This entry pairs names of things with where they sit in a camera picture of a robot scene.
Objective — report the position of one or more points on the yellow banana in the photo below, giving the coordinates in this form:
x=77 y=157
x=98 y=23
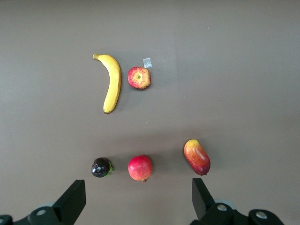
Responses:
x=114 y=77

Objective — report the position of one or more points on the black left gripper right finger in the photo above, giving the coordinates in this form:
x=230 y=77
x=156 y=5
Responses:
x=201 y=201

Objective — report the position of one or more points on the small clear tape piece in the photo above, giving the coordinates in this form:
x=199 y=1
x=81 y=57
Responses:
x=147 y=62

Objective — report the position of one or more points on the red pomegranate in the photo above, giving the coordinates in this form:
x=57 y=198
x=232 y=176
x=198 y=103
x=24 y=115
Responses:
x=140 y=168

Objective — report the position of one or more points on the red yellow mango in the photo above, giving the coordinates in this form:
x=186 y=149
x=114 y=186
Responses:
x=197 y=157

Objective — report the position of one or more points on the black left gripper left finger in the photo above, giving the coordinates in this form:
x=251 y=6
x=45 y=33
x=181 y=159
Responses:
x=70 y=204

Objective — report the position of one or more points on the dark purple mangosteen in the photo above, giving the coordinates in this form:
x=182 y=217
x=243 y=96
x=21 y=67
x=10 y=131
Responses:
x=100 y=167

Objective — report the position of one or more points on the red yellow apple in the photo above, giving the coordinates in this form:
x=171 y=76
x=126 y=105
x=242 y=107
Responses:
x=139 y=77

